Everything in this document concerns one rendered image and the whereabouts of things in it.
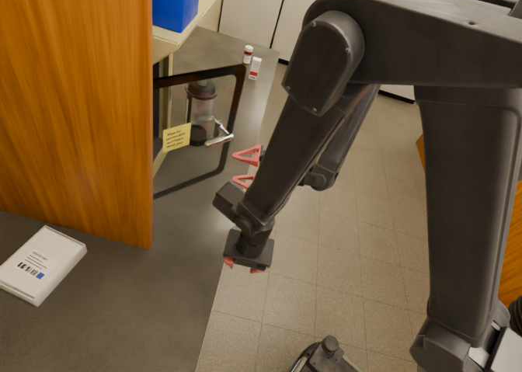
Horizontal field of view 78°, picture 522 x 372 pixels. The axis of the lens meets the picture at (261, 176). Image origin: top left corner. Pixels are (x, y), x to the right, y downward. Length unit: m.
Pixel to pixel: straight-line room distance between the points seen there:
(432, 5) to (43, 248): 0.91
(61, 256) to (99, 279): 0.11
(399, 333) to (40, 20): 2.17
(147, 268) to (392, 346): 1.62
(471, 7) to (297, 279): 1.96
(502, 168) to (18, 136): 0.78
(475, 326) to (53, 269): 0.83
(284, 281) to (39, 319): 1.43
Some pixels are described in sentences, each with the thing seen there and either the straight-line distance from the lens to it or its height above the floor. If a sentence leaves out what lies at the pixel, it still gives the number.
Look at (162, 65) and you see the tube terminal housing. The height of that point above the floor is 1.27.
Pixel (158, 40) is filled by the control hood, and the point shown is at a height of 1.50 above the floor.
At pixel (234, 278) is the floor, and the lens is 1.99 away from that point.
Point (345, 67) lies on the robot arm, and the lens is 0.21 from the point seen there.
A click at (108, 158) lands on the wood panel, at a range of 0.72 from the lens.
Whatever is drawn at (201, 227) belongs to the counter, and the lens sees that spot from 1.00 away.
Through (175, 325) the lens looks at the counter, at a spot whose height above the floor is 0.94.
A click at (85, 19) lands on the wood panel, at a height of 1.55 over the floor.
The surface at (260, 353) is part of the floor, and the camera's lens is 1.89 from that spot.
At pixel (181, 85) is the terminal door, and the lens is 0.76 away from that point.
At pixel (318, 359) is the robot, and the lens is 1.66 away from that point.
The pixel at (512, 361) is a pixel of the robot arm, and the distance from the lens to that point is 0.47.
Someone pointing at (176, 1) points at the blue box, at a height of 1.56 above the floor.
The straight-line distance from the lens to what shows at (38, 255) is 0.95.
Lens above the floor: 1.78
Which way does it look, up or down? 45 degrees down
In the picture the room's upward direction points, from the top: 20 degrees clockwise
